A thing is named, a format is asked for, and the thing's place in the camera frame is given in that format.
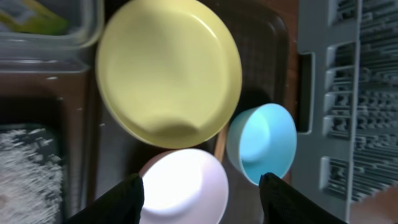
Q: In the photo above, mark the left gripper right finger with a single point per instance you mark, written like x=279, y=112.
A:
x=282, y=204

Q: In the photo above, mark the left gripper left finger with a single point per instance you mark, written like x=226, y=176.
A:
x=122, y=204

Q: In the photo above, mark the white bowl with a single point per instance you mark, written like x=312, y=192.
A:
x=187, y=186

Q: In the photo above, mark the light blue bowl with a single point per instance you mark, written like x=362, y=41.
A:
x=261, y=140

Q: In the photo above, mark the pile of white rice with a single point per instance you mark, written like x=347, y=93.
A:
x=31, y=177

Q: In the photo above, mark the green snack wrapper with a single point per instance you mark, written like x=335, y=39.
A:
x=30, y=17

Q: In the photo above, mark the grey dishwasher rack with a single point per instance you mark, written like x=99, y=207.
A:
x=347, y=112

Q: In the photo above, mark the wooden chopstick right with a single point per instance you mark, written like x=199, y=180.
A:
x=221, y=143

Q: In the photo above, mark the black plastic tray bin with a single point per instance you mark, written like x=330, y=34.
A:
x=65, y=120

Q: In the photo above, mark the yellow round plate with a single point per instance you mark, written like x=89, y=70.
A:
x=169, y=72

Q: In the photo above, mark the clear plastic bin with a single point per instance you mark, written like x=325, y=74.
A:
x=50, y=35

